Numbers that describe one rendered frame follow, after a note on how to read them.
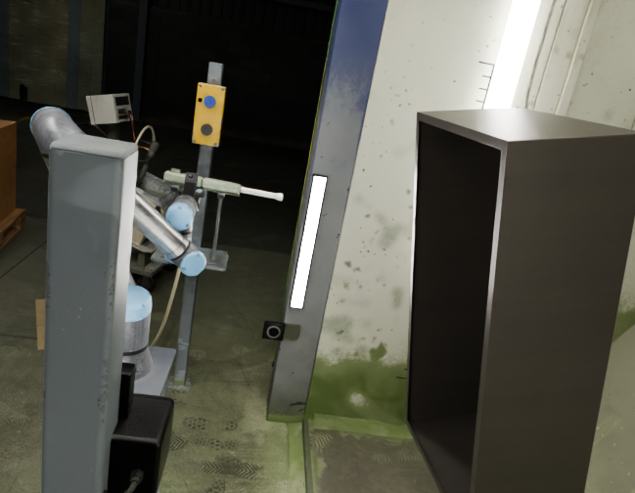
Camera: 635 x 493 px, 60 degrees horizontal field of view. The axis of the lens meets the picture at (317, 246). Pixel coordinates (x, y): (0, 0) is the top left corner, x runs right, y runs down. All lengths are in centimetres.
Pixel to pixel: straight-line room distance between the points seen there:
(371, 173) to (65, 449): 202
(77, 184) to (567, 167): 115
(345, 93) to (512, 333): 127
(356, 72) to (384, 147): 33
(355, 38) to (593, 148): 121
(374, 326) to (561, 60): 140
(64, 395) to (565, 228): 118
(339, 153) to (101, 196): 199
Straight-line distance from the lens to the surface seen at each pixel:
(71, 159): 41
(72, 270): 43
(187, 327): 288
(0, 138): 468
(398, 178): 242
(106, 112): 408
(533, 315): 148
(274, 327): 258
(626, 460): 275
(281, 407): 284
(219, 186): 226
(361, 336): 266
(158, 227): 181
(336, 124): 234
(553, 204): 139
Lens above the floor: 172
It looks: 18 degrees down
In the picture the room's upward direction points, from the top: 11 degrees clockwise
